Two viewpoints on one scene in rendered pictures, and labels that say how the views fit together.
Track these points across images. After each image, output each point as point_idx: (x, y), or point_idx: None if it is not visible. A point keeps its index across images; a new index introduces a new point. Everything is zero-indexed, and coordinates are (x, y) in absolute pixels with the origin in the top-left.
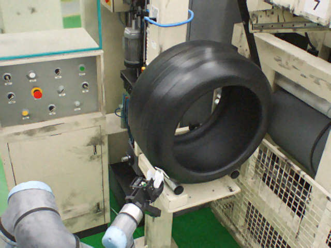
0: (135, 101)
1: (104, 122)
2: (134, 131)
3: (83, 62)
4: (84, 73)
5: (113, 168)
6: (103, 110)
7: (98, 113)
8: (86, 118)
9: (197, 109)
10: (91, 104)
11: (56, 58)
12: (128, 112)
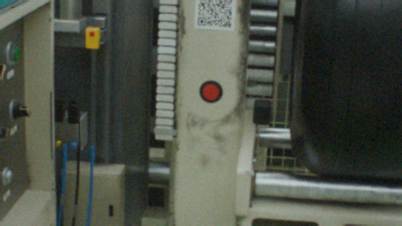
0: (375, 11)
1: (54, 213)
2: (383, 85)
3: (12, 34)
4: (12, 71)
5: None
6: (52, 173)
7: (33, 195)
8: (37, 212)
9: (132, 122)
10: (20, 169)
11: (11, 16)
12: (344, 53)
